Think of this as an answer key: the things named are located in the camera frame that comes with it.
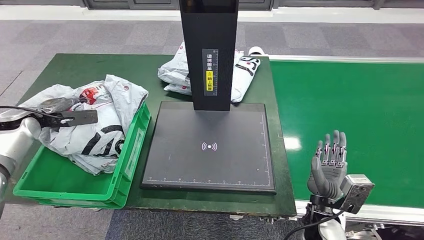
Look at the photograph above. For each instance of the white parcel bold black logo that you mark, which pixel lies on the white parcel bold black logo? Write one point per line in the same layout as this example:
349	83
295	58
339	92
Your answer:
99	129

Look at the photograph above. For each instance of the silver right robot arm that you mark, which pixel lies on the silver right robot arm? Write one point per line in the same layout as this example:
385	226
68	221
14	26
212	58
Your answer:
328	228

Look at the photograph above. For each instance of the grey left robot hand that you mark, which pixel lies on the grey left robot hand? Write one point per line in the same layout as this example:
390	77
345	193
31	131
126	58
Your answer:
59	104

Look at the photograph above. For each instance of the white parcel red print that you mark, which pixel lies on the white parcel red print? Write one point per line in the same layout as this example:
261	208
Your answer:
56	94

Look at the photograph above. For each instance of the flat white parcel bag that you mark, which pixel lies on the flat white parcel bag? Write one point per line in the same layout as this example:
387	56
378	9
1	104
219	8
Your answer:
177	88

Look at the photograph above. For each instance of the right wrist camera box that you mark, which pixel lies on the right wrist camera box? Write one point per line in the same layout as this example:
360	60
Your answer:
357	193

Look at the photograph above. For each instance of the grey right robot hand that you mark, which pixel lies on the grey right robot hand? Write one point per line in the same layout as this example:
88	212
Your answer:
326	179

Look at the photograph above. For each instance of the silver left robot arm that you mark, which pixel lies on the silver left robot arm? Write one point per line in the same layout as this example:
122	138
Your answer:
16	142

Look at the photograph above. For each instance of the white plastic table bracket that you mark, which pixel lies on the white plastic table bracket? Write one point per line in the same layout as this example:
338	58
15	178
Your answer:
236	217

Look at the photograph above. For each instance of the aluminium conveyor frame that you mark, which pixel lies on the aluminium conveyor frame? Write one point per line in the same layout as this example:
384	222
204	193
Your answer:
364	60

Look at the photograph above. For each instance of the white conveyor roller end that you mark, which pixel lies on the white conveyor roller end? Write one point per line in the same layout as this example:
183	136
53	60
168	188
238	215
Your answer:
256	50

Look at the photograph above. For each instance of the black yellow label sticker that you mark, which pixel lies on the black yellow label sticker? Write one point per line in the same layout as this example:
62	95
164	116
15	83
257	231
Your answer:
209	66

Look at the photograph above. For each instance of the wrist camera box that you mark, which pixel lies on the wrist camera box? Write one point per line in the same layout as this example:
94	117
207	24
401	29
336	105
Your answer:
357	193
79	118

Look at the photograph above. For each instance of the green conveyor belt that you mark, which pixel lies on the green conveyor belt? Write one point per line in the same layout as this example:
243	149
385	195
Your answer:
348	99

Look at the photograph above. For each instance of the white parcel black print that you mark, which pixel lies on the white parcel black print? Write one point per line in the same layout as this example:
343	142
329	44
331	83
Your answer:
243	80

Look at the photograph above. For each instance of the black inbound scanner machine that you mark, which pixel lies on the black inbound scanner machine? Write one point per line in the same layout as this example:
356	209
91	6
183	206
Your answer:
232	149

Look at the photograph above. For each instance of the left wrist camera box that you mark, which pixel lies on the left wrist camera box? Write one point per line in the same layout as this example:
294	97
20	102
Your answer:
79	118

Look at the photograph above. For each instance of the white parcel red dot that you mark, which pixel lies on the white parcel red dot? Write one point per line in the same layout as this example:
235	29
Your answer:
129	96

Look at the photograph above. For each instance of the green plastic crate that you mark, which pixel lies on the green plastic crate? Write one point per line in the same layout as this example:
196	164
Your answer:
66	182

